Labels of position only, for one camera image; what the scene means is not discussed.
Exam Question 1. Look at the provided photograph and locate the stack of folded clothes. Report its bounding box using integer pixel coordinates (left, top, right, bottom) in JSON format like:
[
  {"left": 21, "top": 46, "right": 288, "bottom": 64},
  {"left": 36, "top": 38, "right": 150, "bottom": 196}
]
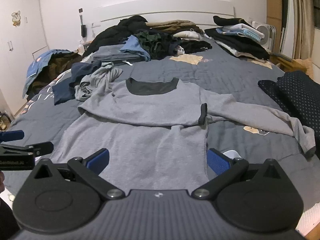
[{"left": 204, "top": 16, "right": 270, "bottom": 61}]

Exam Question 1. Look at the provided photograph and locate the white fan heater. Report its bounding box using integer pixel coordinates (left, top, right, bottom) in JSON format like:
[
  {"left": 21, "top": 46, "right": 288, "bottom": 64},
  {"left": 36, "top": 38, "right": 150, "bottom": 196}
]
[{"left": 252, "top": 21, "right": 276, "bottom": 52}]

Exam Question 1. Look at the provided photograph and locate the grey sweatshirt with dark collar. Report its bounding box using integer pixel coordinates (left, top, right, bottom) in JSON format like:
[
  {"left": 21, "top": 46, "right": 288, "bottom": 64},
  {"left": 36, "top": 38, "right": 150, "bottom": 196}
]
[{"left": 51, "top": 78, "right": 316, "bottom": 191}]

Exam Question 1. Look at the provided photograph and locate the dark dotted folded garment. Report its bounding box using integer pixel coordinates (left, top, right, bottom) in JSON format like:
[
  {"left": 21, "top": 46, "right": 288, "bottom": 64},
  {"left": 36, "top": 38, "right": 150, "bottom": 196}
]
[{"left": 258, "top": 70, "right": 319, "bottom": 141}]

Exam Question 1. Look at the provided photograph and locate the navy blue garment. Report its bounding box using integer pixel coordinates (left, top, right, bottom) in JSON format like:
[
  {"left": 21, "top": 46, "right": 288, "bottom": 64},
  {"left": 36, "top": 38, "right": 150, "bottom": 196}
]
[{"left": 52, "top": 61, "right": 101, "bottom": 105}]

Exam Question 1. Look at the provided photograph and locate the black clothes pile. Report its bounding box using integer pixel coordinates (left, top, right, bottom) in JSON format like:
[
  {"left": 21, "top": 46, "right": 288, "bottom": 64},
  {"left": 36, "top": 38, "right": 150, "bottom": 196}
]
[{"left": 83, "top": 15, "right": 212, "bottom": 60}]

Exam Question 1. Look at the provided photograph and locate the brown folded garment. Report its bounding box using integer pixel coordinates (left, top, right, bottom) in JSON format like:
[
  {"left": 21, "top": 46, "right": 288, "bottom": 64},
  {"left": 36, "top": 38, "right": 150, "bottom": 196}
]
[{"left": 146, "top": 20, "right": 203, "bottom": 34}]

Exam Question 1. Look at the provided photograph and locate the crumpled grey garment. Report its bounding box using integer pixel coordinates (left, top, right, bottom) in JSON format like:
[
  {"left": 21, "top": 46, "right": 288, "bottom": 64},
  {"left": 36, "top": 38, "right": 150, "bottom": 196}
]
[{"left": 75, "top": 64, "right": 123, "bottom": 102}]

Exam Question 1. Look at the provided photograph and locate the grey quilted bedspread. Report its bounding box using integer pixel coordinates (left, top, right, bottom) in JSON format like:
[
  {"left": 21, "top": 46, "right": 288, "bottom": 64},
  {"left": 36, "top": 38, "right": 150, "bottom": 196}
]
[{"left": 10, "top": 43, "right": 319, "bottom": 209}]

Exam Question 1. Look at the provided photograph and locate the blue folded shirt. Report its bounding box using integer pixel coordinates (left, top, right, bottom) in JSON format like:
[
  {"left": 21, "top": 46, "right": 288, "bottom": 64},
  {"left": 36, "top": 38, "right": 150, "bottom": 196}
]
[{"left": 120, "top": 35, "right": 151, "bottom": 61}]

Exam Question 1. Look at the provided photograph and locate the brown jacket with blue cloth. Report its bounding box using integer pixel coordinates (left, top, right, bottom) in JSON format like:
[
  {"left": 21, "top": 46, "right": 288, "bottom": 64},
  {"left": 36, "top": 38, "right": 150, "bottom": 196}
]
[{"left": 22, "top": 49, "right": 82, "bottom": 99}]

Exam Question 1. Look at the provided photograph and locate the wooden bedside table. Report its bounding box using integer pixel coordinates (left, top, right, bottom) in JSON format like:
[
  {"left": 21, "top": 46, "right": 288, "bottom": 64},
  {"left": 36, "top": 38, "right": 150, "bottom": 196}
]
[{"left": 270, "top": 53, "right": 306, "bottom": 73}]

